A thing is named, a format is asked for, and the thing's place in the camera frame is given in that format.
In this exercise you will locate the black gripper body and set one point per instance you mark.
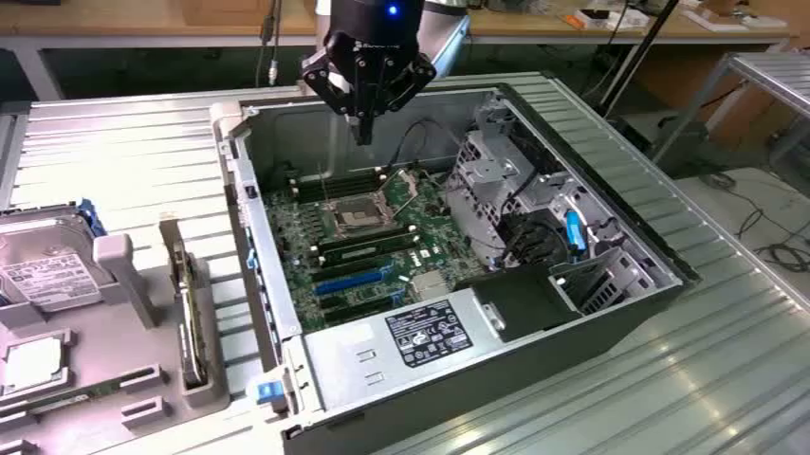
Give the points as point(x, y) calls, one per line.
point(374, 28)

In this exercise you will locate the black fan graphics card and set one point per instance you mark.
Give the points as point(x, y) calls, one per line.
point(190, 308)

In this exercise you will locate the silver disk bay cage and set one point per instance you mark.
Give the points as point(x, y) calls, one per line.
point(488, 170)

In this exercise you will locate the metal socket cover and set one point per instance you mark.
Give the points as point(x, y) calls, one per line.
point(400, 187)

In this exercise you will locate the thin locking lever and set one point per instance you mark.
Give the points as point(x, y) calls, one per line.
point(402, 206)
point(326, 189)

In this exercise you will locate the CPU socket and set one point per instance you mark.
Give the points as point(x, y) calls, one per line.
point(354, 215)

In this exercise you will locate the orange white small box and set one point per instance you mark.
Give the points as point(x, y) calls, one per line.
point(596, 20)

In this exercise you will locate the green motherboard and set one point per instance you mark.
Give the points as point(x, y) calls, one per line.
point(437, 232)

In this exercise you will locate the wooden desk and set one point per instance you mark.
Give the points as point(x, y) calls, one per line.
point(127, 23)

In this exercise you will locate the black tripod pole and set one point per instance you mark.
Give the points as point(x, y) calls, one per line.
point(640, 52)

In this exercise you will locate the green RAM stick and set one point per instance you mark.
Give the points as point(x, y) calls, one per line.
point(368, 251)
point(77, 395)

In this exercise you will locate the long black expansion slot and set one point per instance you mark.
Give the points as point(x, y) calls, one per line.
point(354, 303)
point(354, 316)
point(342, 271)

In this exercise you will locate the brown wooden cabinet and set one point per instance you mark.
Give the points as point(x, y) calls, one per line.
point(684, 71)

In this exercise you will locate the open black PC case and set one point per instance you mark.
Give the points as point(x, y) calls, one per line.
point(633, 199)

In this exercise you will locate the blue expansion slot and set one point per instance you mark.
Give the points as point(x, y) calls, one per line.
point(349, 284)

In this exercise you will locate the silver chipset heatsink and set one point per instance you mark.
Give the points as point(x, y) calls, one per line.
point(432, 285)

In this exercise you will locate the blue disk carrier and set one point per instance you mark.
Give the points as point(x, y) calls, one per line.
point(89, 218)

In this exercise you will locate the white booklet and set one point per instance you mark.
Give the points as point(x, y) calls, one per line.
point(716, 21)

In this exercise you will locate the black plastic air shroud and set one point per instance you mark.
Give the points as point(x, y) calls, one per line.
point(520, 298)

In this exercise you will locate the silver power supply unit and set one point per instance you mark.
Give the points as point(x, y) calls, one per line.
point(354, 351)

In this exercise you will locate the silver hard disk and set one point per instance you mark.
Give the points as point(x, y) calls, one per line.
point(45, 275)

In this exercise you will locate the grey parts rack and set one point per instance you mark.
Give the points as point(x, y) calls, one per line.
point(127, 351)

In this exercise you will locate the blue case latch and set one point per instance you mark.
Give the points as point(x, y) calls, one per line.
point(268, 392)

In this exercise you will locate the silver CPU chip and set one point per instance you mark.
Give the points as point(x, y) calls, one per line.
point(31, 365)

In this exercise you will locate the perforated metal bracket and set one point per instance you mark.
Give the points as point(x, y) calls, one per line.
point(608, 279)

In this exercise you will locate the aluminium frame table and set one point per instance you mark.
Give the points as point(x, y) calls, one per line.
point(785, 76)

